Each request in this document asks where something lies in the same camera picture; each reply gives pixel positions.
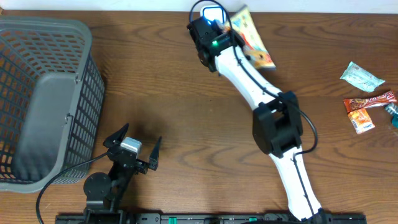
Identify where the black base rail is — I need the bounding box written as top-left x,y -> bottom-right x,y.
55,212 -> 367,224

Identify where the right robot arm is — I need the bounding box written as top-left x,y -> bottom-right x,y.
187,17 -> 322,223

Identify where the light blue tissue pack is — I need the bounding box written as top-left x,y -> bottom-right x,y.
340,62 -> 385,93

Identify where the orange tissue box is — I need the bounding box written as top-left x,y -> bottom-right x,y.
348,108 -> 375,134

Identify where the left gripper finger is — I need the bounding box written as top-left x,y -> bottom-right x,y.
149,136 -> 162,170
103,123 -> 129,148

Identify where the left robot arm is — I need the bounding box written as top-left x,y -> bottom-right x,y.
82,124 -> 162,223

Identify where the grey plastic basket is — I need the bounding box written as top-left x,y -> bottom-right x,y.
1,16 -> 105,194

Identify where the white barcode scanner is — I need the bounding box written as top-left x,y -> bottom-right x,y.
200,5 -> 227,23

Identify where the red orange chocolate bar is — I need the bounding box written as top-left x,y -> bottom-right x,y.
343,90 -> 397,113

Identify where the yellow snack bag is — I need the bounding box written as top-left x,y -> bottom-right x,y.
230,5 -> 276,69

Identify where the teal mouthwash bottle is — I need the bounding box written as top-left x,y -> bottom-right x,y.
384,103 -> 398,128

